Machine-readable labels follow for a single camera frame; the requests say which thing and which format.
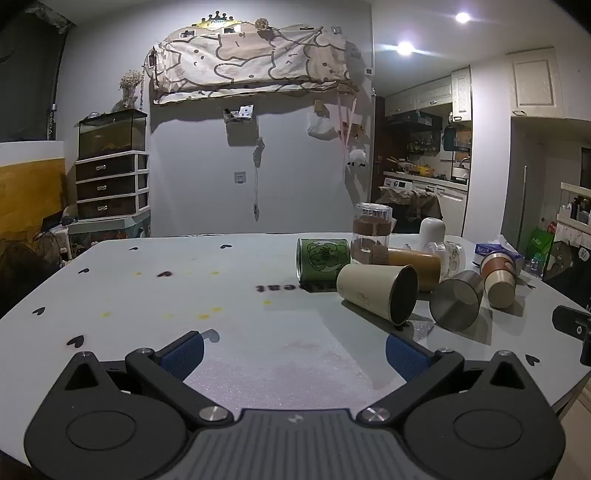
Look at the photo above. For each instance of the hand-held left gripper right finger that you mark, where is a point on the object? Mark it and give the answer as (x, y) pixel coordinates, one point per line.
(406, 357)

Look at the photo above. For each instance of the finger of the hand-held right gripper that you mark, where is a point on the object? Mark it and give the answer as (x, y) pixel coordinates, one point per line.
(570, 321)

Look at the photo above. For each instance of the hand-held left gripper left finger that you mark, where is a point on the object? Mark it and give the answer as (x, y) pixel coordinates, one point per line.
(184, 354)

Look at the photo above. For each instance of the steel cup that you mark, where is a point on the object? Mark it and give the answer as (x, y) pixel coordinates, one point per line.
(455, 302)

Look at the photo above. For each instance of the brown and cream cup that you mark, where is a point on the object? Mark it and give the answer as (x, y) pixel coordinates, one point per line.
(498, 281)

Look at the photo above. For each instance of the green bear print cup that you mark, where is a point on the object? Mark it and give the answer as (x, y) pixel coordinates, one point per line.
(321, 258)

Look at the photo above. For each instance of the glass cup with brown sleeve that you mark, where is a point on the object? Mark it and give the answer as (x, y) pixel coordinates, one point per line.
(371, 228)

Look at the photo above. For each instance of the green bag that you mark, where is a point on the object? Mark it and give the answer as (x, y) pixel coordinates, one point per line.
(538, 251)

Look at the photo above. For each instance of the blue tissue pack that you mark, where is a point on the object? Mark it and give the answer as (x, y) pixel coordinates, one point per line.
(505, 253)

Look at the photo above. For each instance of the clear glass jar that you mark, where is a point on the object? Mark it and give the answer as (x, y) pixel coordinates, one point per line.
(450, 256)

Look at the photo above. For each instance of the white bottle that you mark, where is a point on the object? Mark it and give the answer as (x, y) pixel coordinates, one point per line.
(432, 233)

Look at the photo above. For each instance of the chair with draped cloth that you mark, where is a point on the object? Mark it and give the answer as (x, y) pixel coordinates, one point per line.
(411, 203)

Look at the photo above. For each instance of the washing machine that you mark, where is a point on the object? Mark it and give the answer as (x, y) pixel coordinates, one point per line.
(399, 183)

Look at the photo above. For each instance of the white drawer unit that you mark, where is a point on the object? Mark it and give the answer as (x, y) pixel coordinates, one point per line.
(111, 184)

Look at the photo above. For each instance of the white plush toy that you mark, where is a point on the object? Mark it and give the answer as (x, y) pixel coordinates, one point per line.
(357, 158)

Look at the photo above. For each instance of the yellow board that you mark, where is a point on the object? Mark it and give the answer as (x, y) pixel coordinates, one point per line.
(27, 194)

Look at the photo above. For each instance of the glass fish tank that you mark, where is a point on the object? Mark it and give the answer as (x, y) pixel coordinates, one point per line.
(111, 136)

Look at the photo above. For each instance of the white plastic bag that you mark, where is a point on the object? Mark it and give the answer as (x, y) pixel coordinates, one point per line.
(323, 127)

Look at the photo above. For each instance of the dried flower bunch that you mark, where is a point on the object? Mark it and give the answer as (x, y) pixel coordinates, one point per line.
(130, 85)

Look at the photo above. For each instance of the ceiling light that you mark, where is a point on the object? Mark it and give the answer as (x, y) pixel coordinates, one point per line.
(462, 17)
(405, 48)

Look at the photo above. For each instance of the black curtain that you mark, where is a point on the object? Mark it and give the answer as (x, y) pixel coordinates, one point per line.
(27, 74)

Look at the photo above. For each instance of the gold crown ornament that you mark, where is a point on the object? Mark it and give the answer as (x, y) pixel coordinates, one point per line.
(214, 19)

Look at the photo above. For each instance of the wall socket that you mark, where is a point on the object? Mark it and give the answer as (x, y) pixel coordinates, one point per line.
(240, 177)

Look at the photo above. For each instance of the white wall cabinet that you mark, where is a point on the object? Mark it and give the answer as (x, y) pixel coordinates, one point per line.
(535, 81)

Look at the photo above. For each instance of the printed cloth wall hanging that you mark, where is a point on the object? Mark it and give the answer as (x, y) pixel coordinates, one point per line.
(249, 57)

